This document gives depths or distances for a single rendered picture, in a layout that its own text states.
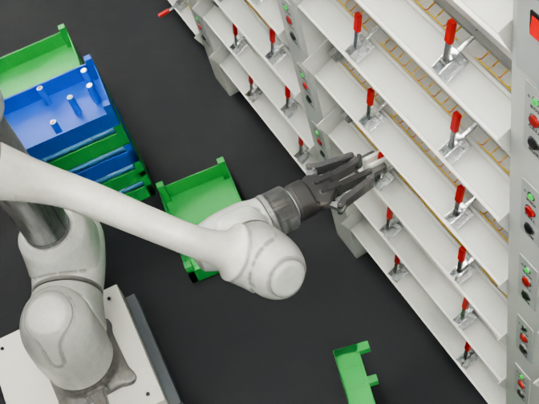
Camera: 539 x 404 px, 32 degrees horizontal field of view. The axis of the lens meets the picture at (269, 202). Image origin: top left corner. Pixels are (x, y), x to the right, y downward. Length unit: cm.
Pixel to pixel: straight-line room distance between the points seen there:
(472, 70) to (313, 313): 120
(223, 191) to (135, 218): 107
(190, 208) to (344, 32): 110
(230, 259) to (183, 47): 154
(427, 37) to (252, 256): 48
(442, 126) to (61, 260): 91
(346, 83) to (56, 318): 74
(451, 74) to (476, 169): 19
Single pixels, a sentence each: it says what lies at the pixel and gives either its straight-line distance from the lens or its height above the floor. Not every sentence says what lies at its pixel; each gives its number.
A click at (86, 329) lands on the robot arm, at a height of 47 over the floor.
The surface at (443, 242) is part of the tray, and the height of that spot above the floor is 54.
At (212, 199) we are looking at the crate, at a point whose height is 0.
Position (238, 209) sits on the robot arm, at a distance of 175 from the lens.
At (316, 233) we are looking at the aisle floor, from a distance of 253.
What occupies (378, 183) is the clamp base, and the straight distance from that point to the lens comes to 191.
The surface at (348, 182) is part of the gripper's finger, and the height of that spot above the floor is 63.
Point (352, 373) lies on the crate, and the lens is 211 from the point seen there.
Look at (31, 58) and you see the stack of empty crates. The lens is 299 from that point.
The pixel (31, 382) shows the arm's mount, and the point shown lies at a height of 25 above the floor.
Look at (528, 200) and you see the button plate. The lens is 129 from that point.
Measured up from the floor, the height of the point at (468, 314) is 37.
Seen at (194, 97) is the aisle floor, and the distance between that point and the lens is 291.
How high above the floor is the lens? 211
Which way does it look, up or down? 54 degrees down
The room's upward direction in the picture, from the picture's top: 19 degrees counter-clockwise
